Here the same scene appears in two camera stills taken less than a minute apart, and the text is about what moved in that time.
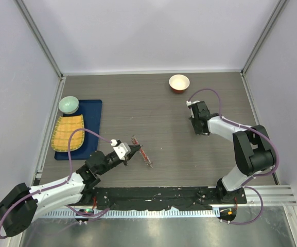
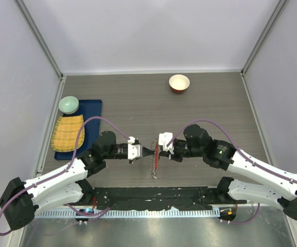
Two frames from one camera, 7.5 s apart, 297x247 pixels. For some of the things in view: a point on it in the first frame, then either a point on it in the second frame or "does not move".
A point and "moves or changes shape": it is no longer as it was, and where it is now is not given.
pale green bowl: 68,105 does not move
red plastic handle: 136,142 moves or changes shape
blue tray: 91,110 does not move
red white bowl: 179,83 does not move
